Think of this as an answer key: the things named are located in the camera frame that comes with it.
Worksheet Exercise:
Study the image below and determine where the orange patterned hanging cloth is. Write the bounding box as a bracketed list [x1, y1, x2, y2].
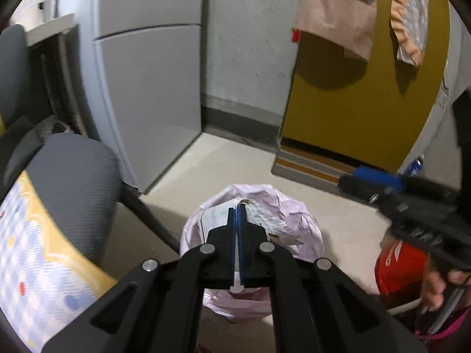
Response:
[389, 0, 430, 67]

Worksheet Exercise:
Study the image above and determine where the person's right hand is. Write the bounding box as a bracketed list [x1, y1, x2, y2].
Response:
[419, 254, 471, 310]

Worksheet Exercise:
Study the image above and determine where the pink hanging cloth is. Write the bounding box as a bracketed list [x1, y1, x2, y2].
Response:
[292, 0, 378, 62]

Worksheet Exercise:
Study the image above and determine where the dark cloth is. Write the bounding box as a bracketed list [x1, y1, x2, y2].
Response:
[450, 87, 471, 196]

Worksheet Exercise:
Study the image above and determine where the striped doormat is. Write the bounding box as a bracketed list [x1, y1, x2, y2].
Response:
[271, 143, 356, 187]

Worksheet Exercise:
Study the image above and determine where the blue white can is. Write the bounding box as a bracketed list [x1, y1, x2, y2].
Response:
[408, 155, 424, 178]

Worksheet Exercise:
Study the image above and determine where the white plastic bag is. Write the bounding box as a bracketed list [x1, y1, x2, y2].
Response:
[40, 115, 75, 135]

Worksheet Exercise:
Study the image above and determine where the blue checked dotted cloth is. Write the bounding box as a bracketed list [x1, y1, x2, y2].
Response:
[0, 171, 119, 352]

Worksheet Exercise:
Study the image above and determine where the pink-lined waste bin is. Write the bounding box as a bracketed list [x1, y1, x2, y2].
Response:
[179, 183, 325, 321]

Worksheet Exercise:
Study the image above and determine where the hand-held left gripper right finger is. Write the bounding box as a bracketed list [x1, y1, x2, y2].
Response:
[238, 206, 428, 353]

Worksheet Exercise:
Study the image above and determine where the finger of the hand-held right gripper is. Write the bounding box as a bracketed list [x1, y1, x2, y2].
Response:
[353, 165, 460, 201]
[338, 174, 401, 213]

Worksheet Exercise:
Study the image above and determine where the grey office chair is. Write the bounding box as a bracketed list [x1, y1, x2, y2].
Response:
[0, 24, 182, 266]

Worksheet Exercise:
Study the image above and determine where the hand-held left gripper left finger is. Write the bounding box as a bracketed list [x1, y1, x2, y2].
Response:
[42, 207, 236, 353]

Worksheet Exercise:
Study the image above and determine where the white refrigerator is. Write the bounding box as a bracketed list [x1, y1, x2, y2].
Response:
[89, 0, 207, 196]

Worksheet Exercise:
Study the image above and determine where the red plastic bag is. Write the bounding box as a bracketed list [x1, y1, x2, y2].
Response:
[374, 238, 430, 308]

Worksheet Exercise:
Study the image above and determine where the yellow door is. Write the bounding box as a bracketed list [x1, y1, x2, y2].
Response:
[281, 0, 452, 172]

